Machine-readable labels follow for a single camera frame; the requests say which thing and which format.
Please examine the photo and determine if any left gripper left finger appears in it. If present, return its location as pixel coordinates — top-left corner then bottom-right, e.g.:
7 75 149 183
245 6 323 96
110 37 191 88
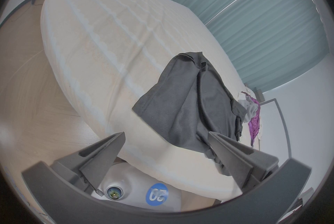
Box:
52 132 126 194

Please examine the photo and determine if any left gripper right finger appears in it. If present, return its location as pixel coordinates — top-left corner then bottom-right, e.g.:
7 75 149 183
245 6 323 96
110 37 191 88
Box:
207 131 280 193

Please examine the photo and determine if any black T-shirt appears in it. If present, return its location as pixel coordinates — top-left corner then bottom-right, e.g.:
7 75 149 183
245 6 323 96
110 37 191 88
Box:
132 51 248 176

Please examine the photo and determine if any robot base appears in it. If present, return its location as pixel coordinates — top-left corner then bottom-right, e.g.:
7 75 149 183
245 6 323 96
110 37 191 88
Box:
91 158 183 212

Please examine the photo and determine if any bed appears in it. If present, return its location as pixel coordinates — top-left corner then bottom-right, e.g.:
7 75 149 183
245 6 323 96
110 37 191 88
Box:
40 0 291 205

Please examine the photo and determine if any purple satin garment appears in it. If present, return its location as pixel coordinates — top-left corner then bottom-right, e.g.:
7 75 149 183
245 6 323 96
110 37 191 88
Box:
241 91 263 148

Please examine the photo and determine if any grey garment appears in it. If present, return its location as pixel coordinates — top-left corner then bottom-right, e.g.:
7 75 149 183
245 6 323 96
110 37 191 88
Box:
239 99 259 124

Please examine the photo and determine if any white printed pillow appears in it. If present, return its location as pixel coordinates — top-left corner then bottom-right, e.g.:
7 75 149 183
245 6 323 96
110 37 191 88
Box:
243 85 257 97

